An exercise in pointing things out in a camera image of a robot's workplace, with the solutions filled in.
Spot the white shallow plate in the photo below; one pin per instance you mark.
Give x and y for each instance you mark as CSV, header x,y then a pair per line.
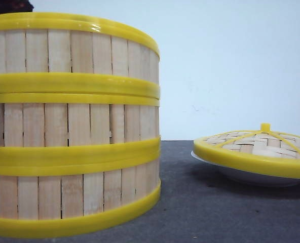
x,y
249,177

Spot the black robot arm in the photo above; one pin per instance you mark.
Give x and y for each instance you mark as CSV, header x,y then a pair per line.
x,y
15,6

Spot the woven bamboo steamer lid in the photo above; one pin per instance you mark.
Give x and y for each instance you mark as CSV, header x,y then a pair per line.
x,y
263,151

